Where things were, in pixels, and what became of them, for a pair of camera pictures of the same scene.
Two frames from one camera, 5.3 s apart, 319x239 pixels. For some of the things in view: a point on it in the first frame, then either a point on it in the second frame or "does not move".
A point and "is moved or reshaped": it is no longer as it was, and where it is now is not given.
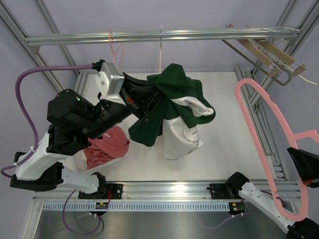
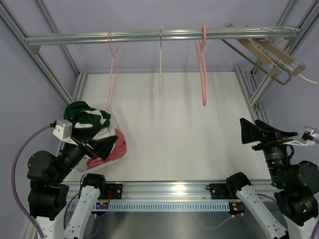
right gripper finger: [307, 163] to [249, 132]
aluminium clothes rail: [214, 35] does not move
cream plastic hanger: [160, 50] does not move
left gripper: [140, 96] to [101, 147]
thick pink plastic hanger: [297, 137] to [202, 65]
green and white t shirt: [186, 105] is moved or reshaped
